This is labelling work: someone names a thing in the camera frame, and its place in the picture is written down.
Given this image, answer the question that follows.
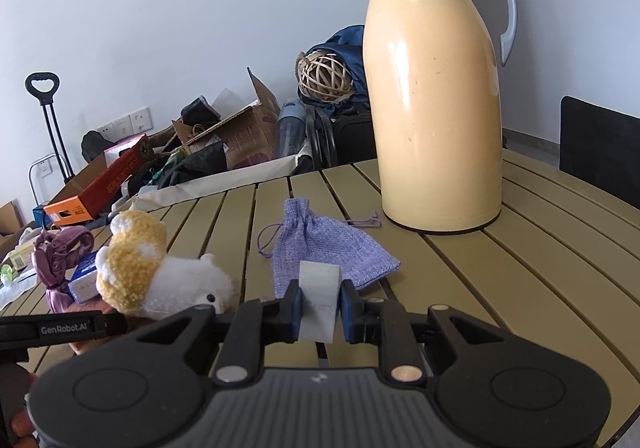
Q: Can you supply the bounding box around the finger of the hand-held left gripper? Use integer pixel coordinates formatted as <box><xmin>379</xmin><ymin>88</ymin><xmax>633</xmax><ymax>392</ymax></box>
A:
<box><xmin>102</xmin><ymin>310</ymin><xmax>129</xmax><ymax>337</ymax></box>

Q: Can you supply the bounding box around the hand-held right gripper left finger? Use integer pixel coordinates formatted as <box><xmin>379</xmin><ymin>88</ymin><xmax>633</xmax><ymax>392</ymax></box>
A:
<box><xmin>135</xmin><ymin>280</ymin><xmax>304</xmax><ymax>386</ymax></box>

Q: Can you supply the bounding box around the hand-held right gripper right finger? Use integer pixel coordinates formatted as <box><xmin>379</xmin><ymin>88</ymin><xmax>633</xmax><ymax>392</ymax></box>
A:
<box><xmin>339</xmin><ymin>279</ymin><xmax>506</xmax><ymax>386</ymax></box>

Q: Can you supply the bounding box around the white foam block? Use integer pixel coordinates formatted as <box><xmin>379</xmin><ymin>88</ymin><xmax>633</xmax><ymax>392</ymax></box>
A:
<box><xmin>298</xmin><ymin>260</ymin><xmax>343</xmax><ymax>344</ymax></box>

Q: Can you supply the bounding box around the yellow white plush toy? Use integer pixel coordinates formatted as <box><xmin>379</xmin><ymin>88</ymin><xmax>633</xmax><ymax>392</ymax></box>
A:
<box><xmin>95</xmin><ymin>209</ymin><xmax>238</xmax><ymax>321</ymax></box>

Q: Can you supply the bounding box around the purple satin cloth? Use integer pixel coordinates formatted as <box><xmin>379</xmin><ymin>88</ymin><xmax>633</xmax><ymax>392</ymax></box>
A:
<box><xmin>32</xmin><ymin>226</ymin><xmax>96</xmax><ymax>313</ymax></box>

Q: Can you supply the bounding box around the person's left hand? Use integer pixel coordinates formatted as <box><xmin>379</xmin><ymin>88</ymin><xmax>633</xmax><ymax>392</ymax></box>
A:
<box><xmin>7</xmin><ymin>370</ymin><xmax>41</xmax><ymax>439</ymax></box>

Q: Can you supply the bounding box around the small blue white box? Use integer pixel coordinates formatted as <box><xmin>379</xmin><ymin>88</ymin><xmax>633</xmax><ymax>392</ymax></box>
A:
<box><xmin>67</xmin><ymin>250</ymin><xmax>108</xmax><ymax>303</ymax></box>

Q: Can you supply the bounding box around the purple burlap pouch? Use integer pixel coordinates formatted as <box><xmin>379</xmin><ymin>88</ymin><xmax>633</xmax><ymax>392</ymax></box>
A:
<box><xmin>257</xmin><ymin>198</ymin><xmax>402</xmax><ymax>299</ymax></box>

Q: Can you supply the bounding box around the orange box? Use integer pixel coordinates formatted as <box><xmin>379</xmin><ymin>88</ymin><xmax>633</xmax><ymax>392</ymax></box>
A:
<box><xmin>44</xmin><ymin>195</ymin><xmax>96</xmax><ymax>227</ymax></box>

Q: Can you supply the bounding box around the red cardboard box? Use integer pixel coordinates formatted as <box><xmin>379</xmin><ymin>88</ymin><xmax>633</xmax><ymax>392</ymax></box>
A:
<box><xmin>62</xmin><ymin>134</ymin><xmax>152</xmax><ymax>219</ymax></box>

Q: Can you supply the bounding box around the tan folding table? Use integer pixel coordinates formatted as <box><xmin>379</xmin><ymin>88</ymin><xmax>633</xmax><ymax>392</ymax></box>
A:
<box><xmin>0</xmin><ymin>148</ymin><xmax>640</xmax><ymax>448</ymax></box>

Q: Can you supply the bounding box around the black suitcase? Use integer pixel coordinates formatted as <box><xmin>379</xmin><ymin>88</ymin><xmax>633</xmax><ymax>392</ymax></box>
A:
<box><xmin>330</xmin><ymin>100</ymin><xmax>379</xmax><ymax>167</ymax></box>

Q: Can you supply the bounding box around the dark cloth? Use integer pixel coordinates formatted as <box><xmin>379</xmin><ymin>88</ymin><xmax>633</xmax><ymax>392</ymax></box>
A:
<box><xmin>160</xmin><ymin>143</ymin><xmax>229</xmax><ymax>189</ymax></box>

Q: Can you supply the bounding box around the black fabric bag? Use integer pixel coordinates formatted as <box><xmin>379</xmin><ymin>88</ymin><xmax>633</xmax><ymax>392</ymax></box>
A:
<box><xmin>81</xmin><ymin>130</ymin><xmax>117</xmax><ymax>163</ymax></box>

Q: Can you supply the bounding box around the grey water bottle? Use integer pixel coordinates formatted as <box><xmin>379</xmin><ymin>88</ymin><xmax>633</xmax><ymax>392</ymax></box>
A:
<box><xmin>276</xmin><ymin>100</ymin><xmax>309</xmax><ymax>161</ymax></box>

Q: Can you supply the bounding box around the open printed cardboard box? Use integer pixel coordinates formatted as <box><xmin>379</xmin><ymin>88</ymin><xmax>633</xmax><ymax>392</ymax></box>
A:
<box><xmin>172</xmin><ymin>68</ymin><xmax>282</xmax><ymax>172</ymax></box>

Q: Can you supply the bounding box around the small black pouch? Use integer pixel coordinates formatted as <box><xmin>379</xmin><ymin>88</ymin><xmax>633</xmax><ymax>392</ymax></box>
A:
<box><xmin>180</xmin><ymin>96</ymin><xmax>221</xmax><ymax>127</ymax></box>

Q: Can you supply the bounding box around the yellow thermos jug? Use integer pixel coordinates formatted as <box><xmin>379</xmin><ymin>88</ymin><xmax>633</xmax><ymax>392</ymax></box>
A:
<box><xmin>355</xmin><ymin>0</ymin><xmax>518</xmax><ymax>233</ymax></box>

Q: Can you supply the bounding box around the rattan ball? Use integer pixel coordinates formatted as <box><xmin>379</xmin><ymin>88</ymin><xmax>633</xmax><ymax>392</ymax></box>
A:
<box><xmin>298</xmin><ymin>52</ymin><xmax>357</xmax><ymax>103</ymax></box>

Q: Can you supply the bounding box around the blue fabric bag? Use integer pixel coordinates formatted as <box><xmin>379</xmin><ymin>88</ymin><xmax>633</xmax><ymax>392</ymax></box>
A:
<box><xmin>304</xmin><ymin>25</ymin><xmax>372</xmax><ymax>115</ymax></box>

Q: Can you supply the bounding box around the black folding chair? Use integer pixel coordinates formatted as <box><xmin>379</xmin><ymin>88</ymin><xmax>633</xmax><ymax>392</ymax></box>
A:
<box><xmin>559</xmin><ymin>95</ymin><xmax>640</xmax><ymax>211</ymax></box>

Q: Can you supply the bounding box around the black trolley handle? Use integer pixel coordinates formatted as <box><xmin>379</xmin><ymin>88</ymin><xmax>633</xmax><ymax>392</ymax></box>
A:
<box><xmin>25</xmin><ymin>72</ymin><xmax>77</xmax><ymax>179</ymax></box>

